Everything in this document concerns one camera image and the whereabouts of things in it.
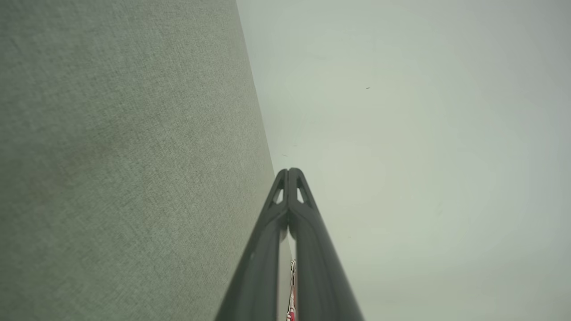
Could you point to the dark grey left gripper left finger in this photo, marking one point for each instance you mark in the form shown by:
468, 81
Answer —
261, 272

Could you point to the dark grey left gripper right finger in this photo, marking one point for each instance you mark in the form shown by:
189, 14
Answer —
319, 276

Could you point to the red and white garment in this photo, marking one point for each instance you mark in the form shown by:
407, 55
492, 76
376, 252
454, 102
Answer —
292, 307

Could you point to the grey fabric panel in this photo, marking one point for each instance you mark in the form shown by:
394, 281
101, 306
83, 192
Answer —
111, 156

